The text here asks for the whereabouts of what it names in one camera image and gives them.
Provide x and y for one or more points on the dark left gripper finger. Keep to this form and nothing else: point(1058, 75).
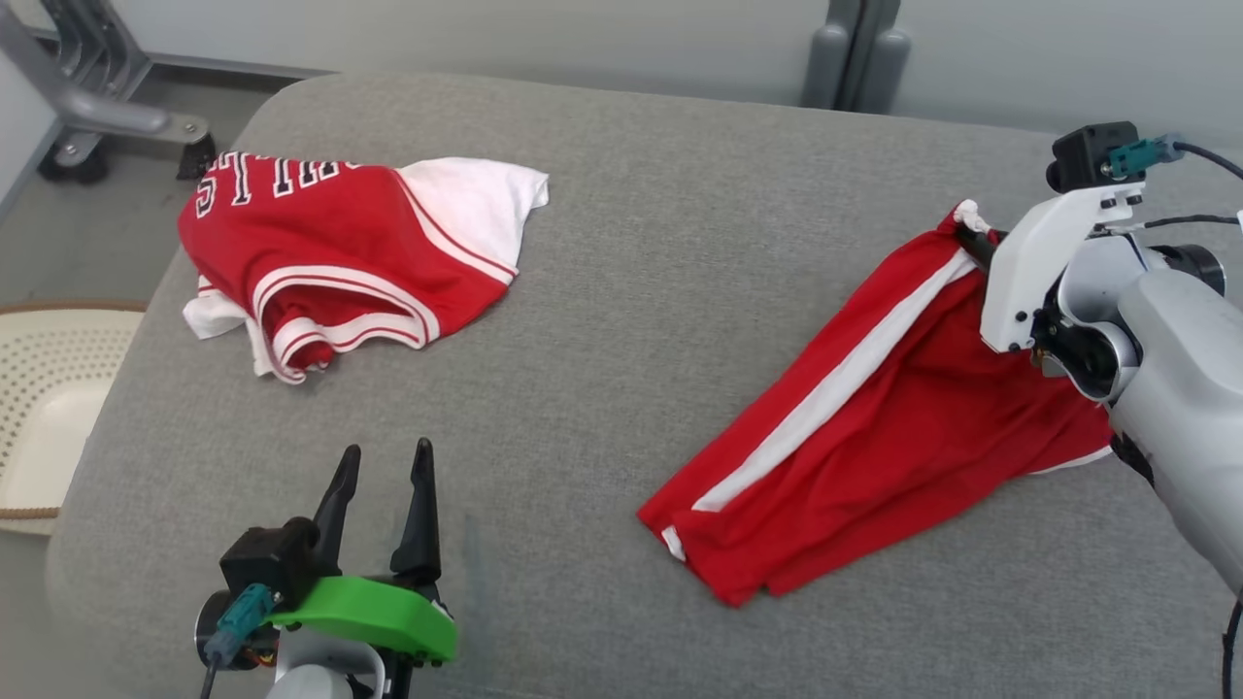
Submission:
point(335, 515)
point(419, 534)

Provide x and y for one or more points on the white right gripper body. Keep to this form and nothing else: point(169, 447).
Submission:
point(1029, 262)

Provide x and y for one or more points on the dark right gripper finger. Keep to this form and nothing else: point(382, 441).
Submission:
point(976, 248)

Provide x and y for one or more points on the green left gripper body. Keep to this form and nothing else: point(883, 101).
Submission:
point(388, 612)

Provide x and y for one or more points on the red shorts with white stripe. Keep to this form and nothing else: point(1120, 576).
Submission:
point(893, 447)

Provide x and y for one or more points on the red white lettered jersey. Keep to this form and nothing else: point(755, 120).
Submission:
point(340, 233)

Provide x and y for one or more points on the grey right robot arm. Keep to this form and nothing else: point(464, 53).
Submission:
point(1185, 388)

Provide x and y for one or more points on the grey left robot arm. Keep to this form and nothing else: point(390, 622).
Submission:
point(311, 680)

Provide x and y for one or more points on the grey fabric sofa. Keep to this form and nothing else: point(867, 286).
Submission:
point(602, 388)

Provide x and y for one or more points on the cream perforated laundry basket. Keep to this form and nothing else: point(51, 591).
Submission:
point(58, 408)

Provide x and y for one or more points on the grey metal wheeled stand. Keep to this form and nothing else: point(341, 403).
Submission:
point(87, 107)

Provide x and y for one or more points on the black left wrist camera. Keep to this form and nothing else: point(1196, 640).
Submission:
point(267, 563)

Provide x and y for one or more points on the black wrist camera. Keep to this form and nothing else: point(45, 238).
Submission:
point(1083, 155)
point(267, 563)

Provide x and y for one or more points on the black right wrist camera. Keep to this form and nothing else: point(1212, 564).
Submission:
point(1083, 155)

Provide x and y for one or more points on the grey partition post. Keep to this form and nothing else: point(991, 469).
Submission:
point(855, 49)

